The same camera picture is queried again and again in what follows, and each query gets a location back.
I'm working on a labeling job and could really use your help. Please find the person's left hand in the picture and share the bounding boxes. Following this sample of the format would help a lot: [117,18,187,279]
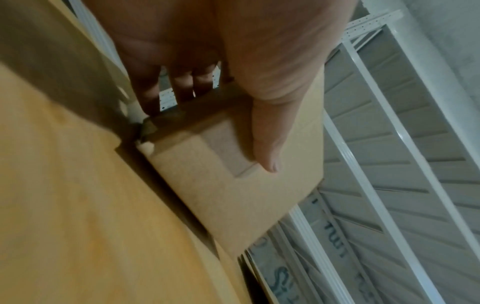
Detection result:
[80,0,361,173]

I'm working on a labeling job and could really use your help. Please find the brown cardboard box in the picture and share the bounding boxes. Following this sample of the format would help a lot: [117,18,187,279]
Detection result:
[135,66,326,259]

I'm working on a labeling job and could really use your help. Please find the white metal shelving unit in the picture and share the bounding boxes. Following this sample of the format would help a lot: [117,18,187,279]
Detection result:
[66,0,480,304]

